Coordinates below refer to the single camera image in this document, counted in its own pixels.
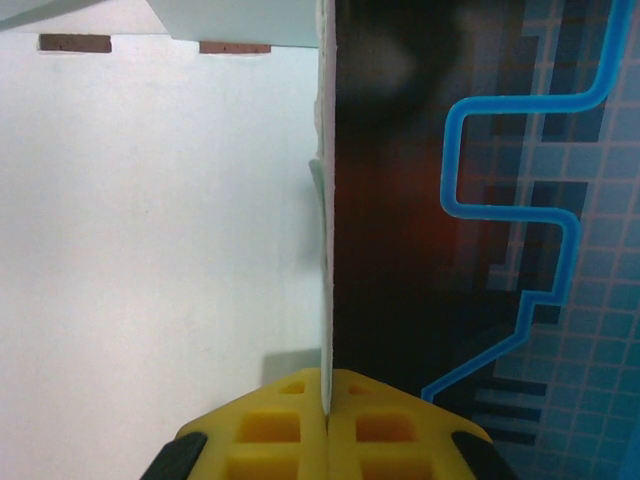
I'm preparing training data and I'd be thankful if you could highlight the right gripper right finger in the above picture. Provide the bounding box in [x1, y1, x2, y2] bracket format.
[327, 368, 514, 480]

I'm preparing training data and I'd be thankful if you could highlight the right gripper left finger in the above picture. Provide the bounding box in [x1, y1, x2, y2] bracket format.
[142, 367, 330, 480]

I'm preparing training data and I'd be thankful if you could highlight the light blue paper box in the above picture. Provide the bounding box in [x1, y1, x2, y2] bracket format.
[0, 0, 335, 417]

